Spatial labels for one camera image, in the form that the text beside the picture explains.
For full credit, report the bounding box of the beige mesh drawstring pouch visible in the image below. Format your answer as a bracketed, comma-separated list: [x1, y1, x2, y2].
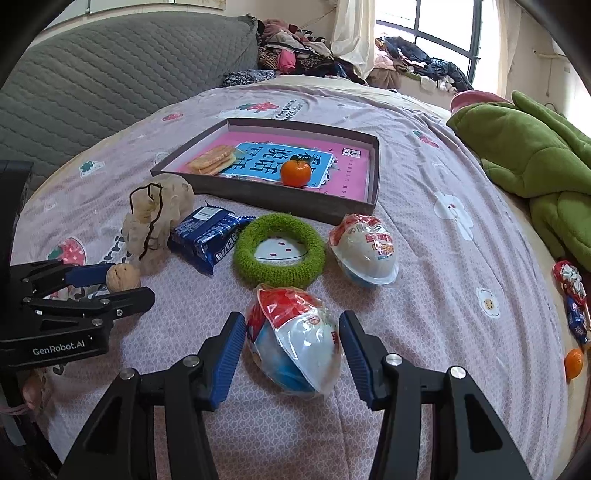
[122, 173, 195, 275]

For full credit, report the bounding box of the person's left hand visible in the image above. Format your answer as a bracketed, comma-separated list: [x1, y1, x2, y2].
[22, 369, 46, 412]

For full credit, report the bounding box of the green fuzzy ring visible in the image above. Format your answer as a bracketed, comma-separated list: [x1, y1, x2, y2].
[231, 212, 328, 289]

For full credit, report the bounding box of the pink strawberry bedsheet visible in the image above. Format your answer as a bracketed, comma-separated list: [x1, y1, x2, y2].
[12, 77, 586, 479]

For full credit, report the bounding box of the small orange fruit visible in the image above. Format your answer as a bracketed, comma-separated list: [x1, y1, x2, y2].
[564, 348, 585, 382]

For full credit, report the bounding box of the green plush blanket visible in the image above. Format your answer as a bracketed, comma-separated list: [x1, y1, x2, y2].
[447, 91, 591, 270]

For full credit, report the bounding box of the dark patterned cloth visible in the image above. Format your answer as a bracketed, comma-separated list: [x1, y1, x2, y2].
[221, 69, 276, 87]

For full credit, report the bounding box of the walnut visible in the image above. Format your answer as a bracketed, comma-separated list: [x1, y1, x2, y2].
[106, 263, 141, 293]

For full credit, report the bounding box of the surprise egg toy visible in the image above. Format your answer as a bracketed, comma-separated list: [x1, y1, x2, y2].
[246, 284, 342, 397]
[329, 214, 400, 288]

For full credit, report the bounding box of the pink pillow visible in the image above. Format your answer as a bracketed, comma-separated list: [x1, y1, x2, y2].
[450, 90, 508, 115]

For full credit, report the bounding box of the red foil candy wrapper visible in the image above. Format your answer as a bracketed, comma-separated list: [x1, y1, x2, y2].
[552, 260, 590, 350]

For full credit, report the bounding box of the pile of clothes left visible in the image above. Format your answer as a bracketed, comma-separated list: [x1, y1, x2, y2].
[256, 19, 366, 85]

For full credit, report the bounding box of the orange packaged cracker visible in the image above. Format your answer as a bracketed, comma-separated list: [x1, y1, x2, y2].
[186, 145, 236, 176]

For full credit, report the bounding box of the pile of clothes on sill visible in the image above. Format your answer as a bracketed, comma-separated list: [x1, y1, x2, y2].
[374, 36, 473, 92]

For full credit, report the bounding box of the brown shallow cardboard tray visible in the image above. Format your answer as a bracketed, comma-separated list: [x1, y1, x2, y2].
[151, 118, 380, 225]

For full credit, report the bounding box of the pink and blue book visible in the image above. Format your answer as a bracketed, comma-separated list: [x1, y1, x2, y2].
[166, 132, 370, 201]

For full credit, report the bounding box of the blue snack packet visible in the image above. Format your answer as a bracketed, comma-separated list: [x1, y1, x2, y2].
[168, 205, 256, 276]

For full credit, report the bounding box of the grey quilted headboard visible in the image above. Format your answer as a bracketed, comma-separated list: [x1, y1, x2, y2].
[1, 11, 259, 190]

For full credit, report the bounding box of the white curtain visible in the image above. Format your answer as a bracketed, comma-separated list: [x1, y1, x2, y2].
[331, 0, 376, 80]

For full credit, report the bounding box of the orange tangerine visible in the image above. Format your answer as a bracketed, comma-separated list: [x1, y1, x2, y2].
[280, 156, 312, 188]

